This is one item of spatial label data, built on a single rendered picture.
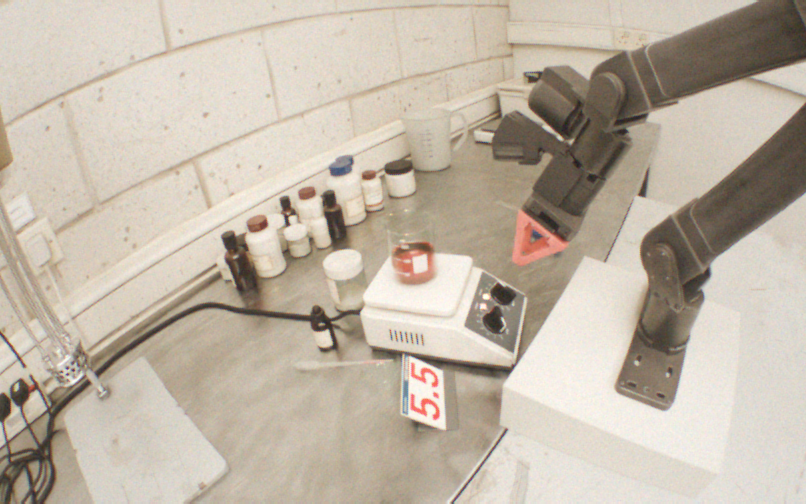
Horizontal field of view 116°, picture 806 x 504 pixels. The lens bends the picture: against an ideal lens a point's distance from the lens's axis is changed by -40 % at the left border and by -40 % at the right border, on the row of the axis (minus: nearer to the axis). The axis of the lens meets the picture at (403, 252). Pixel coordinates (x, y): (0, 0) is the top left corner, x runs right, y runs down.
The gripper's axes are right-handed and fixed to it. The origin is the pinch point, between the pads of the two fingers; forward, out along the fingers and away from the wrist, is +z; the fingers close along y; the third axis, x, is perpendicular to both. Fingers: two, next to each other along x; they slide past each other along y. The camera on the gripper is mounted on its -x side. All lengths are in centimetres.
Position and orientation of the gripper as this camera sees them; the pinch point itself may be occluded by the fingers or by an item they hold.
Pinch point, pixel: (523, 252)
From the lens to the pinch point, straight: 53.2
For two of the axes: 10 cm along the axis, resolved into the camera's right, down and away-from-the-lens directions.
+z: -3.6, 6.7, 6.4
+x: 7.7, 6.1, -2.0
